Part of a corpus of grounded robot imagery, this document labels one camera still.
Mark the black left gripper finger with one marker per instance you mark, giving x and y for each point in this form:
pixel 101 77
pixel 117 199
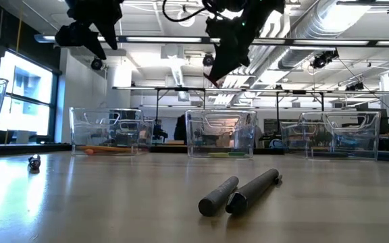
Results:
pixel 110 33
pixel 79 35

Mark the yellow-green eraser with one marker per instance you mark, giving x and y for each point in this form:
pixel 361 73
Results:
pixel 219 155

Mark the orange pencil with pink eraser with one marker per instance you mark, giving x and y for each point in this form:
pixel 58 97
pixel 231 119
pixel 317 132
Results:
pixel 106 148

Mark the gray pen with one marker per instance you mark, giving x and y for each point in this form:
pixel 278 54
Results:
pixel 252 190

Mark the dark purple pen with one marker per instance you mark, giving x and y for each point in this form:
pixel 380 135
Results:
pixel 34 162

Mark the gray crayon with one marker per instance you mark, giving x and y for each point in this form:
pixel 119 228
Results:
pixel 218 196

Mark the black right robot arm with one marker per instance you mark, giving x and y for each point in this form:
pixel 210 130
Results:
pixel 248 5

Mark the long ceiling light bar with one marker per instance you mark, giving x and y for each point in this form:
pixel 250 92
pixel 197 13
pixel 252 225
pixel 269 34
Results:
pixel 164 39

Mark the bright window pane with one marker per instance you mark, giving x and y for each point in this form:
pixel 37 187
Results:
pixel 25 94

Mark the person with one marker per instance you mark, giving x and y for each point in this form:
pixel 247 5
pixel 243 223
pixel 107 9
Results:
pixel 180 130

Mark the black ceiling camera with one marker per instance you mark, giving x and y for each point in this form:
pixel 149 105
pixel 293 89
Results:
pixel 208 60
pixel 323 60
pixel 96 63

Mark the black metal workbench frame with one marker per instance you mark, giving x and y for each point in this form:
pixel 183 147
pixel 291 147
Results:
pixel 181 89

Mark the silver air duct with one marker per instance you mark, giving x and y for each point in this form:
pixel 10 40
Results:
pixel 316 27

